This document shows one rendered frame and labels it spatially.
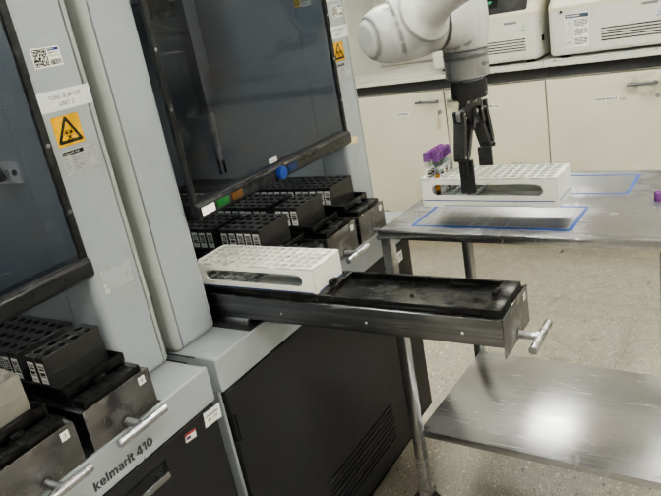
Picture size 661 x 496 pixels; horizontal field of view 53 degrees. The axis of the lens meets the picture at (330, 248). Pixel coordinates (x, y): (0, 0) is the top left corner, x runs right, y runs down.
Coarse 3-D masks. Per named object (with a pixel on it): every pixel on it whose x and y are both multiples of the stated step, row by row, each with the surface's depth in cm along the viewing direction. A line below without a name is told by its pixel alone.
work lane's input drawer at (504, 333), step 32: (224, 288) 134; (352, 288) 126; (384, 288) 123; (416, 288) 121; (448, 288) 118; (480, 288) 116; (512, 288) 110; (288, 320) 127; (320, 320) 123; (352, 320) 119; (384, 320) 115; (416, 320) 111; (448, 320) 108; (480, 320) 105; (512, 320) 108
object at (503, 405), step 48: (576, 192) 150; (624, 192) 144; (384, 240) 150; (432, 240) 143; (480, 240) 136; (528, 240) 130; (576, 240) 125; (624, 240) 120; (480, 384) 182; (528, 384) 178; (576, 384) 174; (624, 384) 171; (432, 432) 166; (480, 432) 163; (528, 432) 159; (576, 432) 156; (624, 432) 153; (624, 480) 141
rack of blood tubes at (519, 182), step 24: (456, 168) 148; (480, 168) 145; (504, 168) 142; (528, 168) 139; (552, 168) 135; (432, 192) 145; (456, 192) 144; (480, 192) 147; (504, 192) 145; (528, 192) 142; (552, 192) 130
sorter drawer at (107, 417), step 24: (96, 384) 105; (120, 384) 106; (144, 384) 109; (48, 408) 104; (72, 408) 101; (96, 408) 101; (120, 408) 105; (144, 408) 109; (96, 432) 101; (120, 432) 105
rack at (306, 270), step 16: (208, 256) 139; (224, 256) 137; (240, 256) 137; (256, 256) 135; (272, 256) 133; (288, 256) 131; (304, 256) 129; (320, 256) 128; (336, 256) 128; (208, 272) 141; (224, 272) 139; (240, 272) 142; (256, 272) 129; (272, 272) 127; (288, 272) 125; (304, 272) 123; (320, 272) 123; (336, 272) 128; (272, 288) 128; (288, 288) 126; (304, 288) 124; (320, 288) 124
